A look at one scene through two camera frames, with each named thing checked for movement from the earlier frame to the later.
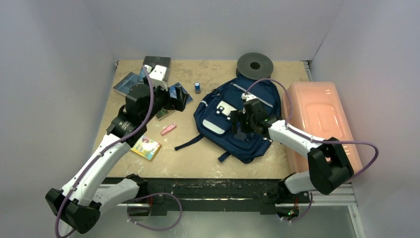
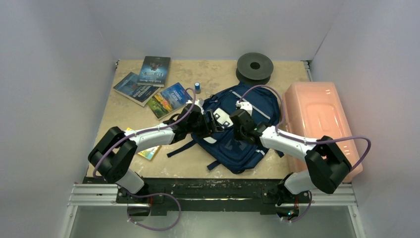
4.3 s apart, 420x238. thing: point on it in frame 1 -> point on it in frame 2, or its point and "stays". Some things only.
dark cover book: x=165 y=62 stays
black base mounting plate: x=167 y=197 stays
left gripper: x=178 y=103 -> x=212 y=125
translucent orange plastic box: x=318 y=109 stays
